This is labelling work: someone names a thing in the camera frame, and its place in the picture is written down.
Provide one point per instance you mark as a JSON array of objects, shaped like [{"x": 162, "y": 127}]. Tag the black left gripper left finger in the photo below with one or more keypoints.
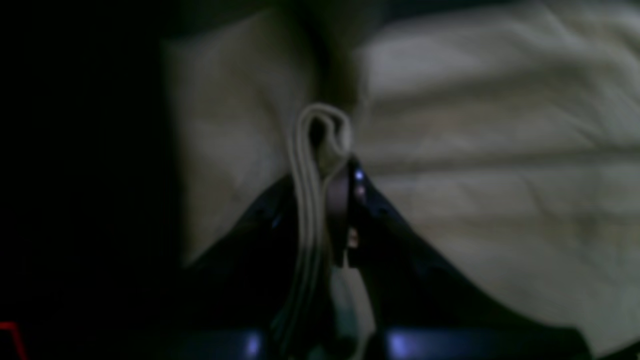
[{"x": 229, "y": 296}]

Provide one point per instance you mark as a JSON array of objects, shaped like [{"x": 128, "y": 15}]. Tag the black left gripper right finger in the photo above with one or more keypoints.
[{"x": 423, "y": 307}]

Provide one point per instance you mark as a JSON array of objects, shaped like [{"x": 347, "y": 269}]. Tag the light green T-shirt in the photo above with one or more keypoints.
[{"x": 508, "y": 137}]

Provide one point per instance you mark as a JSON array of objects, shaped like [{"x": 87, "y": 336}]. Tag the red black clamp front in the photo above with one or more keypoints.
[{"x": 11, "y": 344}]

